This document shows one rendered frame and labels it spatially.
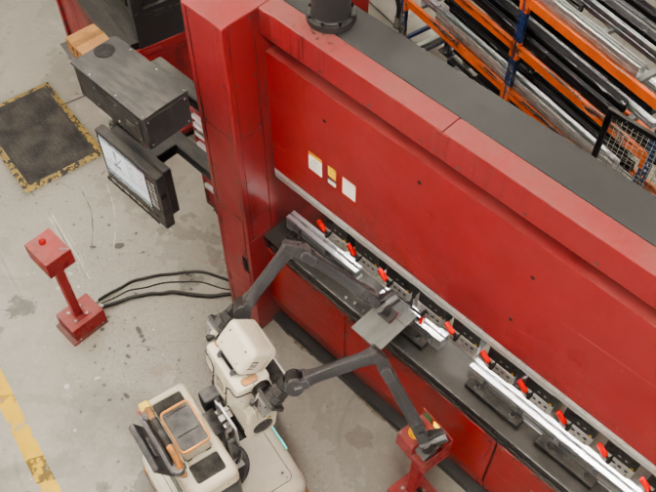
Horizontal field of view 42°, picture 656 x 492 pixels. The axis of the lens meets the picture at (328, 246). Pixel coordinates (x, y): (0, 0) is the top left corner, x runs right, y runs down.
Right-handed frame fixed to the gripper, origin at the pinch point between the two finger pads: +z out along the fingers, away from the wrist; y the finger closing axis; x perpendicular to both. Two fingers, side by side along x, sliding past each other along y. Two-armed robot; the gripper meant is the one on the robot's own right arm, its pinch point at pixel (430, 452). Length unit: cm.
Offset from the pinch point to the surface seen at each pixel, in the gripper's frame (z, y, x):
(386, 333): -23, 20, 49
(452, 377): -6.7, 30.8, 17.5
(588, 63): 20, 217, 110
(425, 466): -5.4, -6.0, -4.4
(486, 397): -8.3, 35.4, -0.7
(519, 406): -12.7, 42.7, -14.6
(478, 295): -70, 53, 17
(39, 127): 55, -50, 371
